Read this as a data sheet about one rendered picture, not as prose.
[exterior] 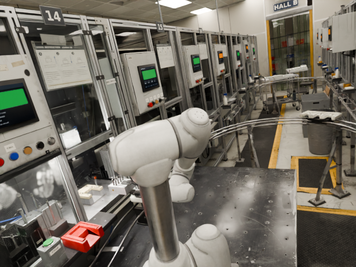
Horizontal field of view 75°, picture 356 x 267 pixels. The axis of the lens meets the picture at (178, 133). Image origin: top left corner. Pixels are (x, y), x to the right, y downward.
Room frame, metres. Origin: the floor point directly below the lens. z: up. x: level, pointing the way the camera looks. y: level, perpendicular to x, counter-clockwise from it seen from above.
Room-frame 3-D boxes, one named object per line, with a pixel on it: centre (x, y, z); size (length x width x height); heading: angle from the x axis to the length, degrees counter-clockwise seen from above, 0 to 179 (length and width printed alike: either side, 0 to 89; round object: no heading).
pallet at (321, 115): (2.36, -1.53, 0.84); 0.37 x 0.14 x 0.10; 29
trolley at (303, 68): (6.83, -3.78, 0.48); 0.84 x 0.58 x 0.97; 159
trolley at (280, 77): (5.92, -2.81, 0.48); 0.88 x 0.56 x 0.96; 79
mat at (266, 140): (5.19, -2.17, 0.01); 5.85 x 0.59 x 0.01; 151
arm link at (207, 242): (0.85, -0.04, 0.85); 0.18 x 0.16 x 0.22; 109
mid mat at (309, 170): (2.67, -1.64, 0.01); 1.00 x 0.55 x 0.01; 151
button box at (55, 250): (0.87, 0.65, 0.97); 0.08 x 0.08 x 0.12; 61
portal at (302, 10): (8.16, -4.29, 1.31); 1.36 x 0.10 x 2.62; 61
